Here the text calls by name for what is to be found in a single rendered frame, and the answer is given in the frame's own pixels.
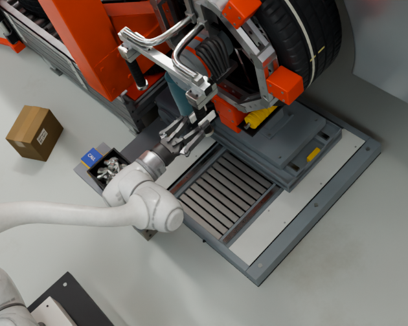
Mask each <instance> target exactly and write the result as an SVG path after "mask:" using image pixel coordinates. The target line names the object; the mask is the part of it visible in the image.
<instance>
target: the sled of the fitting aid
mask: <svg viewBox="0 0 408 326"><path fill-rule="evenodd" d="M217 117H218V116H217ZM217 117H216V118H217ZM216 118H215V119H216ZM215 119H214V120H215ZM214 120H213V121H212V122H211V123H210V124H211V125H212V127H213V130H214V132H213V134H212V135H211V136H210V137H211V138H213V139H214V140H215V141H217V142H218V143H220V144H221V145H222V146H224V147H226V148H227V149H228V150H229V151H231V152H232V153H234V154H235V155H236V156H238V157H240V158H241V159H242V160H244V161H245V162H246V163H248V164H249V165H250V166H252V167H254V168H255V169H256V170H258V171H259V172H261V173H262V174H263V175H265V176H266V177H267V178H269V179H270V180H272V181H273V182H274V183H276V184H277V185H279V186H280V187H281V188H283V189H284V190H286V191H287V192H289V193H290V192H291V191H292V190H293V189H294V188H295V187H296V186H297V185H298V184H299V182H300V181H301V180H302V179H303V178H304V177H305V176H306V175H307V174H308V173H309V172H310V171H311V170H312V169H313V168H314V167H315V166H316V165H317V164H318V163H319V162H320V161H321V160H322V159H323V157H324V156H325V155H326V154H327V153H328V152H329V151H330V150H331V149H332V148H333V147H334V146H335V145H336V143H338V141H340V139H342V129H341V128H340V127H339V126H337V125H335V124H333V123H332V122H330V121H329V120H327V119H326V125H325V126H324V127H323V128H322V129H321V130H320V131H319V132H318V133H317V134H316V135H315V136H314V137H313V138H312V139H311V140H310V141H309V142H308V143H307V144H306V145H305V147H304V148H303V149H302V150H301V151H300V152H299V153H298V154H297V155H296V156H295V157H294V158H293V159H292V160H291V161H290V162H289V163H288V164H287V165H286V167H285V168H284V169H283V170H280V169H278V168H277V167H276V166H274V165H272V164H271V163H270V162H268V161H267V160H266V159H264V158H262V157H261V156H260V155H258V154H257V153H255V152H254V151H253V150H251V149H249V148H248V147H247V146H245V145H244V144H242V143H241V142H239V141H238V140H237V139H235V138H234V137H232V136H231V135H229V134H228V133H226V132H225V131H224V130H222V129H220V128H219V127H218V126H217V125H216V123H215V121H214Z"/></svg>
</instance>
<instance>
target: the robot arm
mask: <svg viewBox="0 0 408 326"><path fill-rule="evenodd" d="M215 117H216V113H215V111H214V110H212V111H211V112H210V113H209V114H208V115H207V116H206V117H204V119H202V121H201V122H200V123H199V124H198V125H199V126H198V127H197V128H195V129H194V130H192V131H191V132H189V133H188V134H187V135H185V136H184V137H181V138H179V137H180V136H181V134H182V133H183V131H184V130H185V129H186V128H187V127H188V125H189V124H190V123H192V124H193V123H194V122H195V121H196V120H197V118H196V115H195V114H194V111H193V112H192V113H191V114H190V115H189V116H187V115H186V116H183V115H181V116H180V117H179V118H178V119H176V120H175V121H174V122H172V123H171V124H170V125H169V126H168V127H167V128H166V129H164V130H162V131H160V132H159V135H160V137H161V138H162V139H161V141H160V142H159V143H157V144H156V145H154V146H153V147H152V148H151V151H149V150H146V151H145V152H144V153H143V154H142V155H141V156H140V157H139V158H137V159H136V160H135V162H133V163H132V164H130V165H128V166H126V167H125V168H124V169H122V170H121V171H120V172H119V173H117V174H116V175H115V176H114V178H113V179H112V180H111V181H110V182H109V184H108V185H107V186H106V188H105V189H104V191H103V193H102V198H103V200H104V202H105V203H106V205H107V206H108V207H109V208H105V207H96V206H84V205H77V204H66V203H59V202H47V201H17V202H4V203H0V233H1V232H4V231H6V230H8V229H11V228H13V227H16V226H20V225H24V224H36V223H42V224H65V225H76V226H97V227H118V226H129V225H134V226H135V227H136V228H138V229H140V230H142V229H149V230H157V231H159V232H173V231H174V230H176V229H178V228H179V227H180V226H181V224H182V222H183V218H184V213H183V207H182V205H181V203H180V202H179V201H178V199H177V198H176V197H175V196H174V195H173V194H171V193H170V192H169V191H168V190H167V189H165V188H164V187H162V186H161V185H158V184H156V183H155V181H156V180H157V179H158V178H159V177H160V176H161V175H162V174H163V173H164V172H165V171H166V167H167V166H168V165H170V164H171V163H172V162H173V161H174V159H175V158H176V157H177V156H179V155H185V156H186V157H189V155H190V153H191V151H192V150H193V149H194V148H195V147H196V146H197V145H198V144H199V143H200V142H201V141H202V140H203V138H204V137H205V132H204V129H206V128H207V127H208V126H209V125H210V121H211V120H212V119H214V118H215ZM168 135H170V136H168ZM187 143H189V144H188V145H187V146H186V144H187ZM185 146H186V148H183V147H185ZM182 148H183V150H182ZM0 326H46V325H45V324H44V323H43V322H39V323H37V321H36V320H35V319H34V318H33V317H32V315H31V313H30V312H29V311H28V309H27V307H26V305H25V302H24V301H23V298H22V296H21V294H20V292H19V290H18V289H17V287H16V285H15V283H14V282H13V281H12V279H11V277H10V276H9V275H8V274H7V273H6V272H5V271H4V270H3V269H2V268H0Z"/></svg>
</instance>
